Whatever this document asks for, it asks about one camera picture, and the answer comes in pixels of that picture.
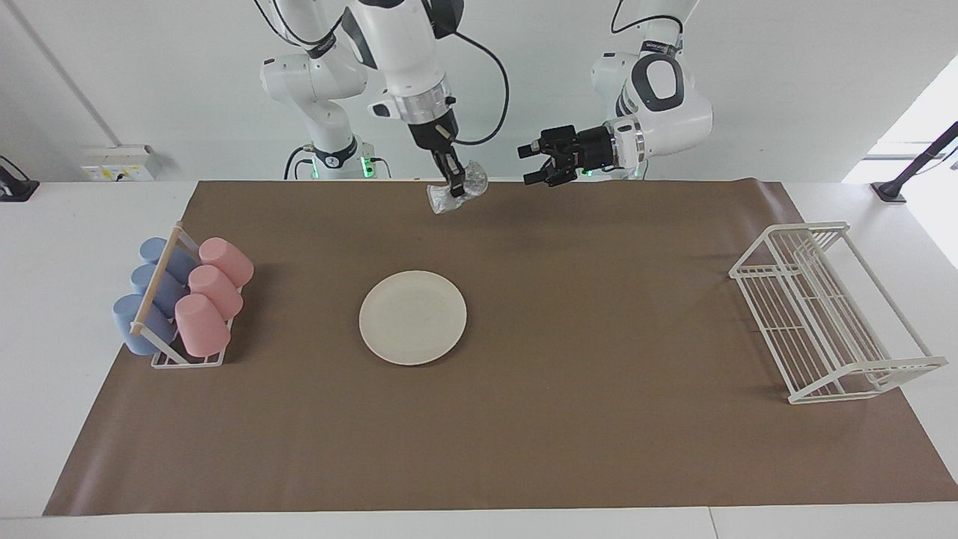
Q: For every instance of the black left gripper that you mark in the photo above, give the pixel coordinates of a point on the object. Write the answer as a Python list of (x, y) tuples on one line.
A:
[(595, 148)]

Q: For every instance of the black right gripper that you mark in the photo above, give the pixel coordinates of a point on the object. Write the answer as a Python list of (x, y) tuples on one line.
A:
[(432, 133)]

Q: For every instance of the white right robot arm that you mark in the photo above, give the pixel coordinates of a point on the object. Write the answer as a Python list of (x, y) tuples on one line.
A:
[(397, 45)]

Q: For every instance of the cream round plate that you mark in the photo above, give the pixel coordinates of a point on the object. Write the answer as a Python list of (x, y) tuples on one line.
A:
[(412, 318)]

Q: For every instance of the pink plastic cup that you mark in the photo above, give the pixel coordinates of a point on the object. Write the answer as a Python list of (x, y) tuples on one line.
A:
[(215, 290), (227, 260), (200, 326)]

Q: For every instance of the brown table mat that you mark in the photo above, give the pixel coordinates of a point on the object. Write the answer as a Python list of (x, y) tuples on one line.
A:
[(561, 434)]

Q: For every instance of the blue plastic cup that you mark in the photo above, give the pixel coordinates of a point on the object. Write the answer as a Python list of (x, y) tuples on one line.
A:
[(153, 249), (131, 322), (144, 277)]

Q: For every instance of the white cup rack wooden rod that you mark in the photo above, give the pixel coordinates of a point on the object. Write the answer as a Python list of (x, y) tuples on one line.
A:
[(156, 281)]

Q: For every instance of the black clamp stand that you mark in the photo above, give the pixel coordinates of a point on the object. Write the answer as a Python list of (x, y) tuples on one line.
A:
[(15, 187), (891, 191)]

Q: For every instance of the white wall power socket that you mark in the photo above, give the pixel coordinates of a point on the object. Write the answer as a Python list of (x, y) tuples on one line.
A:
[(116, 161)]

